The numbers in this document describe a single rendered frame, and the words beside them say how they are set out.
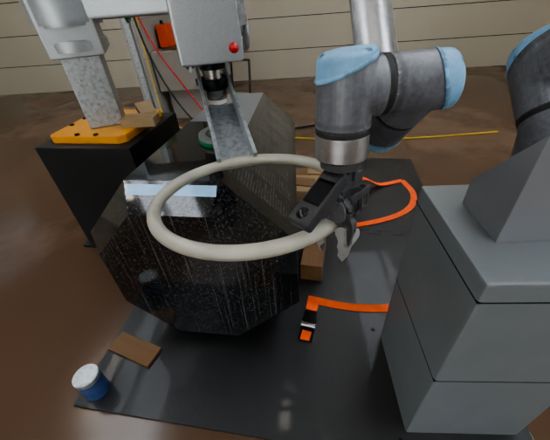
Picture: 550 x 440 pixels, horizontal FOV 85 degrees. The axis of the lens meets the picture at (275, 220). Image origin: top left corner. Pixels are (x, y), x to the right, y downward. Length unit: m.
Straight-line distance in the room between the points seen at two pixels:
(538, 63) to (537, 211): 0.31
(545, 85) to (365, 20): 0.40
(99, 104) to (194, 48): 1.04
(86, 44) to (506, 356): 2.12
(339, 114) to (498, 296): 0.53
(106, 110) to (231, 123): 1.11
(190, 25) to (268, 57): 5.28
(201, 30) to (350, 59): 0.77
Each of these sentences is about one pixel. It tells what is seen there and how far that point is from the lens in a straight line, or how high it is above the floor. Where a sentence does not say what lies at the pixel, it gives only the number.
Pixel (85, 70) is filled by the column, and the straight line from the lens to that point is 2.06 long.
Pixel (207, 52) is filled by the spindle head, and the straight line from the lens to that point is 1.18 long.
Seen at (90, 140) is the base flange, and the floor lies 0.76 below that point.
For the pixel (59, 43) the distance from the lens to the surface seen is 2.01.
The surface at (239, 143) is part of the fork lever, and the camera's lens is 1.03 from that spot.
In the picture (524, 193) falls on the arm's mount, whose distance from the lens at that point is 0.82.
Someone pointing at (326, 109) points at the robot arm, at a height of 1.21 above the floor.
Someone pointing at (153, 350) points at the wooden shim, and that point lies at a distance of 1.67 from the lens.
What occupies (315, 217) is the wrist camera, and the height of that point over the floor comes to 1.06.
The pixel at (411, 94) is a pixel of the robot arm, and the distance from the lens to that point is 0.51.
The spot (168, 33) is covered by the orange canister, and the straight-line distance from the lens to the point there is 4.71.
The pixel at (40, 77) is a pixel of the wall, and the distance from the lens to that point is 8.17.
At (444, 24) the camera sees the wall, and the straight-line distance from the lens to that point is 6.90.
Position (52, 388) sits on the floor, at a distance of 1.85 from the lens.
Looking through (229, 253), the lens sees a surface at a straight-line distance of 0.53.
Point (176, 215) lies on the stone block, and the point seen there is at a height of 0.79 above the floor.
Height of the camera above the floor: 1.36
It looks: 37 degrees down
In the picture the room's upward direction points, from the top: 5 degrees counter-clockwise
